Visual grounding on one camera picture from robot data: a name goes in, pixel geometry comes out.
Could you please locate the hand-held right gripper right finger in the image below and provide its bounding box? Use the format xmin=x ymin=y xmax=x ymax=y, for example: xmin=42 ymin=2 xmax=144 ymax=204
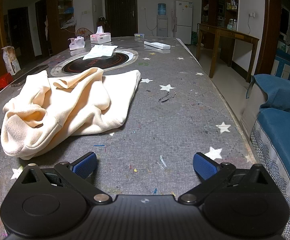
xmin=177 ymin=152 xmax=275 ymax=205

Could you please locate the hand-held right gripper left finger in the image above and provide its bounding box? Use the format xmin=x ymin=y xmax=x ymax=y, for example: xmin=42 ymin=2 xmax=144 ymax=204
xmin=16 ymin=152 xmax=113 ymax=205

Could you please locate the cream sweatshirt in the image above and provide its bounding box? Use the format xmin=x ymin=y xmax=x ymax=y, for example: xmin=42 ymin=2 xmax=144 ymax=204
xmin=0 ymin=67 xmax=141 ymax=160

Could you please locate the red plastic stool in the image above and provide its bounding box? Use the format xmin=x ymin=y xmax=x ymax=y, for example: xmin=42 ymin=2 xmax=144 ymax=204
xmin=0 ymin=74 xmax=14 ymax=97

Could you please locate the grey star-print tablecloth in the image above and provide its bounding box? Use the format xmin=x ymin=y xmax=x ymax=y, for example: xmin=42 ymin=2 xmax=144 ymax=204
xmin=0 ymin=37 xmax=260 ymax=240

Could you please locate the dark smartphone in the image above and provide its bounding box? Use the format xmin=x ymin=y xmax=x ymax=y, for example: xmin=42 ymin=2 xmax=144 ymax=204
xmin=11 ymin=64 xmax=49 ymax=87

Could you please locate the white paper bag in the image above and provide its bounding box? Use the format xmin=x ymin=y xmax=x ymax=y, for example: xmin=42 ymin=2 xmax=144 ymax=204
xmin=2 ymin=46 xmax=21 ymax=75

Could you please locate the blue sofa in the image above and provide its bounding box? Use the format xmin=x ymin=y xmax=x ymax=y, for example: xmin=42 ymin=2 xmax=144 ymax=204
xmin=241 ymin=74 xmax=290 ymax=240

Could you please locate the round black induction cooker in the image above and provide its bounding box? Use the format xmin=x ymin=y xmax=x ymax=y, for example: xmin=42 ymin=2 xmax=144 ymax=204
xmin=50 ymin=49 xmax=139 ymax=77

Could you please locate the white tissue sheet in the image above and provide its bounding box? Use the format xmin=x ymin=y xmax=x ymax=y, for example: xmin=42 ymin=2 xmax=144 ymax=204
xmin=82 ymin=44 xmax=118 ymax=60

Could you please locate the white plastic tissue pack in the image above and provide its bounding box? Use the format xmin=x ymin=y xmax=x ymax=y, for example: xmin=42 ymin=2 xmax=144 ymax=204
xmin=68 ymin=36 xmax=86 ymax=50

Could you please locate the pink tissue box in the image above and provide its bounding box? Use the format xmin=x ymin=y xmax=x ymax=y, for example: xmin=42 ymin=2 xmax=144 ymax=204
xmin=90 ymin=26 xmax=112 ymax=43

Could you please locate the wooden display cabinet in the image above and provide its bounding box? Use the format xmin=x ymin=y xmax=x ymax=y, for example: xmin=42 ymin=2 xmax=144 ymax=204
xmin=46 ymin=0 xmax=74 ymax=54
xmin=201 ymin=0 xmax=239 ymax=30

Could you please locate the blue cabinet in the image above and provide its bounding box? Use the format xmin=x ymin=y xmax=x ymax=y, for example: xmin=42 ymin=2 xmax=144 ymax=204
xmin=275 ymin=50 xmax=290 ymax=80

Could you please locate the white remote control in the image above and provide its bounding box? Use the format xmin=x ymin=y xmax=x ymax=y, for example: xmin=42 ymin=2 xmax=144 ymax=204
xmin=144 ymin=40 xmax=171 ymax=50

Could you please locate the white plastic bag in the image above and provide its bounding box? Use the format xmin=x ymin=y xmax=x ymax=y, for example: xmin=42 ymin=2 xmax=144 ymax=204
xmin=61 ymin=17 xmax=76 ymax=29

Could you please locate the electric fan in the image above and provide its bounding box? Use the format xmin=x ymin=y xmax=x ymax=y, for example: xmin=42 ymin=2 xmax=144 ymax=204
xmin=76 ymin=27 xmax=91 ymax=40

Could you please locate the wooden side table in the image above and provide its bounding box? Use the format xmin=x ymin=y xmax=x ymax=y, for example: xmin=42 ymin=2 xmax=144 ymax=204
xmin=196 ymin=23 xmax=260 ymax=83

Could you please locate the white refrigerator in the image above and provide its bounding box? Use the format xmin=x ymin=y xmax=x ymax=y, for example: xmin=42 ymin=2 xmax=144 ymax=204
xmin=173 ymin=0 xmax=193 ymax=45

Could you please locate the white water dispenser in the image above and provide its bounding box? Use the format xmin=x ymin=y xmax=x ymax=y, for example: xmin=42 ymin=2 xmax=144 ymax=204
xmin=156 ymin=15 xmax=168 ymax=37

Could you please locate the dark wooden door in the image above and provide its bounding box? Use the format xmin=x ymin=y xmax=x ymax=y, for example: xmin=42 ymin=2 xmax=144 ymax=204
xmin=104 ymin=0 xmax=138 ymax=38

